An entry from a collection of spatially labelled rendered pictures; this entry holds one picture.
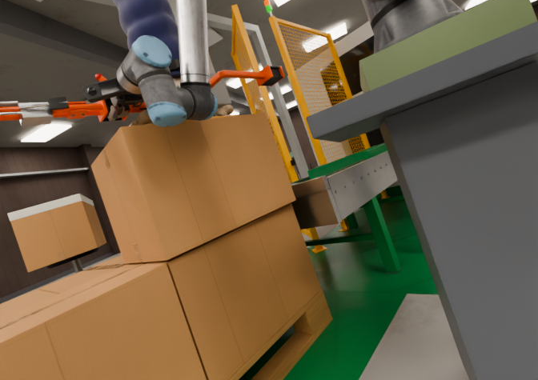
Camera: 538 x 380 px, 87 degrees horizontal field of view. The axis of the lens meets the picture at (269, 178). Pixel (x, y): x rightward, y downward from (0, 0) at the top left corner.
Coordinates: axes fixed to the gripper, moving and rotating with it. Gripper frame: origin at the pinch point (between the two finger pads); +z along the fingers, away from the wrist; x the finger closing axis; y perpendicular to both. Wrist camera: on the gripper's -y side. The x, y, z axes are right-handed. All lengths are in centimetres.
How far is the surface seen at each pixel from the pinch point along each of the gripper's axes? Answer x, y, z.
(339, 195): -57, 70, -31
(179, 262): -55, -1, -16
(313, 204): -57, 62, -22
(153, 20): 29.6, 23.1, -9.8
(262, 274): -73, 27, -16
